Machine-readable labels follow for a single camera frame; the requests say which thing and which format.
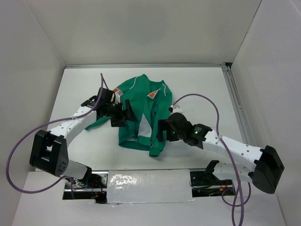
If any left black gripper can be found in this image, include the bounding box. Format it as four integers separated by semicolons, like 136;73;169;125
104;99;137;127

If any green jacket with white lining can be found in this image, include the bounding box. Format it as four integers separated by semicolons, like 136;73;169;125
85;74;174;158

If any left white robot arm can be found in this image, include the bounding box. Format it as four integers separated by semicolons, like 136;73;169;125
29;88;137;188

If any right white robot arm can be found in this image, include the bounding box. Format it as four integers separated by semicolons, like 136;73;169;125
157;113;285;194

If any white taped cover plate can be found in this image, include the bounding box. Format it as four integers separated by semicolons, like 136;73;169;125
107;169;193;204

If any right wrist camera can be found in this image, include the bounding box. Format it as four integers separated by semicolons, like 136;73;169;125
168;105;183;114

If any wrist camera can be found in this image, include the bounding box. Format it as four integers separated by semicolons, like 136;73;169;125
168;105;183;114
113;88;123;104

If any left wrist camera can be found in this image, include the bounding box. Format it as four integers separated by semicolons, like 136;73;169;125
113;88;123;104

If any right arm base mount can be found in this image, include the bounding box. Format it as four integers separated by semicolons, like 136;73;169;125
189;169;236;198

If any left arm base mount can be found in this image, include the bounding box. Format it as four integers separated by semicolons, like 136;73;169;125
63;171;109;203

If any aluminium frame rail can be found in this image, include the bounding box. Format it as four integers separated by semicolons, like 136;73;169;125
221;63;254;145

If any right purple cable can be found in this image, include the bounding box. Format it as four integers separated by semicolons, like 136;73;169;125
173;93;251;226

